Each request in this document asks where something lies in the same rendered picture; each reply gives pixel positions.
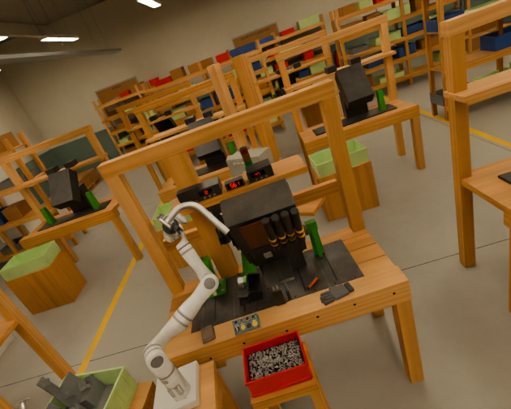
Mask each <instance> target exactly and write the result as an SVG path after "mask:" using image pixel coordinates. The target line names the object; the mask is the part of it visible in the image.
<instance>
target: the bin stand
mask: <svg viewBox="0 0 511 409"><path fill-rule="evenodd" d="M303 346H304V349H305V352H306V355H307V360H308V363H309V366H310V369H311V374H312V376H313V378H312V380H310V381H305V382H302V383H299V384H297V385H292V386H290V387H287V388H284V389H282V390H278V391H275V392H272V393H270V394H266V395H262V396H259V397H257V398H254V397H253V398H252V397H251V405H252V407H253V409H269V408H270V409H282V408H281V405H280V403H284V402H288V401H290V400H293V399H296V398H301V397H303V396H306V395H309V394H310V395H311V398H312V401H313V403H314V404H315V407H316V409H331V408H330V406H329V403H328V400H327V398H326V396H325V393H324V390H323V388H322V385H321V384H320V379H319V378H318V375H317V373H316V370H315V367H314V365H313V363H312V360H311V357H310V355H309V350H308V347H307V344H306V342H305V341H304V342H303ZM250 395H251V391H250Z"/></svg>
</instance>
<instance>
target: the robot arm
mask: <svg viewBox="0 0 511 409"><path fill-rule="evenodd" d="M166 217H167V216H166V215H164V214H162V213H160V214H159V215H158V216H157V219H161V220H164V219H165V218H166ZM187 223H188V220H187V219H186V218H185V217H184V216H183V215H182V214H181V213H179V214H178V215H177V216H176V217H175V219H174V220H172V221H171V223H170V226H171V229H169V228H168V227H167V226H165V225H163V224H162V229H163V236H164V238H165V240H166V241H167V242H169V243H172V242H173V241H175V240H176V239H178V238H179V237H181V238H182V239H181V241H180V242H179V244H178V245H177V246H176V248H177V250H178V251H179V253H180V254H181V256H182V257H183V259H184V260H185V261H186V262H187V263H188V264H189V265H190V266H191V267H192V269H193V270H194V271H195V273H196V275H197V276H198V278H199V280H200V283H199V285H198V286H197V287H196V289H195V290H194V292H193V293H192V294H191V296H190V297H189V298H188V299H187V300H186V301H185V302H184V303H183V304H182V305H181V306H180V307H179V308H178V310H177V311H176V312H175V313H174V315H173V316H172V317H171V318H170V320H169V321H168V322H167V323H166V325H165V326H164V327H163V329H162V330H161V331H160V332H159V334H158V335H157V336H156V337H155V338H154V339H153V340H152V341H151V342H150V343H149V344H148V345H147V346H146V347H145V348H144V352H143V357H144V361H145V363H146V365H147V367H148V369H149V370H150V371H151V372H152V373H153V374H154V376H155V377H157V378H158V379H159V380H160V381H161V383H162V384H163V385H164V386H165V387H166V389H167V392H168V393H169V394H170V396H171V397H172V398H173V399H174V401H175V402H177V401H180V400H183V399H185V398H187V395H188V394H189V393H190V390H191V386H190V384H189V383H188V382H187V380H186V379H185V378H184V376H183V375H182V374H181V373H180V371H179V370H178V369H177V367H176V366H175V365H174V363H173V362H172V361H171V360H170V359H169V358H168V357H167V355H166V354H165V352H164V351H163V348H164V347H165V345H166V344H167V342H168V341H169V340H170V339H171V338H172V337H174V336H176V335H178V334H180V333H181V332H183V331H184V330H185V329H186V328H187V327H188V326H189V324H190V323H191V322H192V321H193V319H194V318H195V316H196V314H197V313H198V311H199V310H200V308H201V306H202V305H203V303H204V302H205V301H206V300H207V298H208V297H209V296H210V295H211V294H212V293H213V292H214V291H215V290H216V289H217V288H218V286H219V280H218V277H217V276H216V275H215V274H213V273H212V272H211V271H210V270H209V269H208V268H207V267H206V265H205V264H204V263H203V261H202V260H201V259H200V257H199V256H198V254H197V253H196V251H195V249H194V248H193V247H192V246H191V244H190V243H189V241H188V240H187V237H186V235H185V232H184V229H183V227H182V226H181V225H180V224H187Z"/></svg>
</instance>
